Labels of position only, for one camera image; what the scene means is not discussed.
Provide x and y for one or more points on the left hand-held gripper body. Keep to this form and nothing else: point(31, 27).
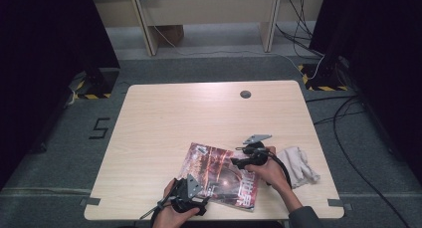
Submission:
point(185, 201)

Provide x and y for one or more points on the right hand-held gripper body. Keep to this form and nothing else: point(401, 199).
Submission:
point(257, 155)

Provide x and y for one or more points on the illustrated magazine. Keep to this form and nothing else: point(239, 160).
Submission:
point(219, 175)

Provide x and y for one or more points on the white quilted cloth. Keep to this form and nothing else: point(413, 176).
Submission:
point(297, 166)

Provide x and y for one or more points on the person's right hand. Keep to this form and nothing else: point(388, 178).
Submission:
point(270, 173)

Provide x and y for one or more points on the person's left hand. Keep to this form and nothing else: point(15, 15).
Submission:
point(169, 219)

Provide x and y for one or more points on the grey tape piece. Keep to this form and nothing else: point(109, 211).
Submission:
point(338, 204)
point(90, 201)

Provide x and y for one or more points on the black stand with striped base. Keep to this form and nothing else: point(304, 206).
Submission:
point(99, 82)
point(323, 77)

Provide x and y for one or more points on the brown cardboard box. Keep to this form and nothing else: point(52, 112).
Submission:
point(170, 34)

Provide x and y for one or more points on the beige desk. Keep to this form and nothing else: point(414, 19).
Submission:
point(205, 12)

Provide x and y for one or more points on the black curtain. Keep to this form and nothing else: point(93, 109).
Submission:
point(43, 55)
point(381, 55)

